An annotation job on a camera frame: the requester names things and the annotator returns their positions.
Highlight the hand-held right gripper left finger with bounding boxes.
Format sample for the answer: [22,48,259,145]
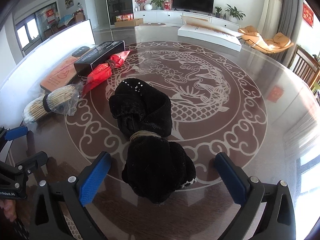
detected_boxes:
[32,151,112,240]

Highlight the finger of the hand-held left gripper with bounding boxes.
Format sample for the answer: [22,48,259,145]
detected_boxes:
[16,151,48,178]
[0,126,28,155]

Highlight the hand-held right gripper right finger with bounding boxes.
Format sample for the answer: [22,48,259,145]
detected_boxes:
[214,152,297,240]

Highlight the cotton swab bundle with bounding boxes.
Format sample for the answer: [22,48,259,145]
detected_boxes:
[22,83,84,125]

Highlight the orange phone case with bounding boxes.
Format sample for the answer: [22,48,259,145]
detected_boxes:
[40,45,90,92]

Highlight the black velvet cloth bundle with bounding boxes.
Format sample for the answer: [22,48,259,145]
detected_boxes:
[109,79,197,205]

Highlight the red plastic packet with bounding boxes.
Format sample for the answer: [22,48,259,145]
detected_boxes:
[82,50,131,97]

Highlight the large white cardboard box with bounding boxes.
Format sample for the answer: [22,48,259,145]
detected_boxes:
[0,19,95,93]

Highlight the black carton with white print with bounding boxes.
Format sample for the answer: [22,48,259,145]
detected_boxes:
[74,41,125,77]

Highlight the person's left hand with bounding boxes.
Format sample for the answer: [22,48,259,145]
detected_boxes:
[0,200,17,222]

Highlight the wooden dining table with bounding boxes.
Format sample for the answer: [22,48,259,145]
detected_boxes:
[59,15,74,27]

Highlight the dark wooden chair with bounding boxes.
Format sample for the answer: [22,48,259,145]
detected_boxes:
[289,44,320,90]

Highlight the orange lounge chair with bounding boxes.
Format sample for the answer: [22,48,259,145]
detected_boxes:
[238,25,295,54]

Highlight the flat white box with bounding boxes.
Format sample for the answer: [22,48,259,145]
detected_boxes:
[177,15,242,52]

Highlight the brown cardboard box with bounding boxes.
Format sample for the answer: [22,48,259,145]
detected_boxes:
[114,18,144,28]

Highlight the leafy plant in white pot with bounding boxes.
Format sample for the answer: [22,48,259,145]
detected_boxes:
[225,4,246,23]

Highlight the dark glass display cabinet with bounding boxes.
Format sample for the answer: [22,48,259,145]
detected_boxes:
[104,0,134,25]

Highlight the fabric covered standing air conditioner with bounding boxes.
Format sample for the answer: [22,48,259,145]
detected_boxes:
[257,0,284,40]

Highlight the grey curtain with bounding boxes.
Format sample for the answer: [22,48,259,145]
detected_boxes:
[277,0,304,63]

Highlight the white TV cabinet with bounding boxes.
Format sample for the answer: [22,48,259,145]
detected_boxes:
[132,9,240,30]

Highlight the black television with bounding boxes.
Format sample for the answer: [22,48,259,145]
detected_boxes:
[172,0,215,13]

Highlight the red flowers in vase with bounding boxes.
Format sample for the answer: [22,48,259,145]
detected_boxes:
[134,0,148,11]

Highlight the bushy green potted plant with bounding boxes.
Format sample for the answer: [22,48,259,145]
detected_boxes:
[151,0,167,10]

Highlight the red wall hanging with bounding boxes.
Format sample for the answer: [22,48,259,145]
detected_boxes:
[302,2,314,28]

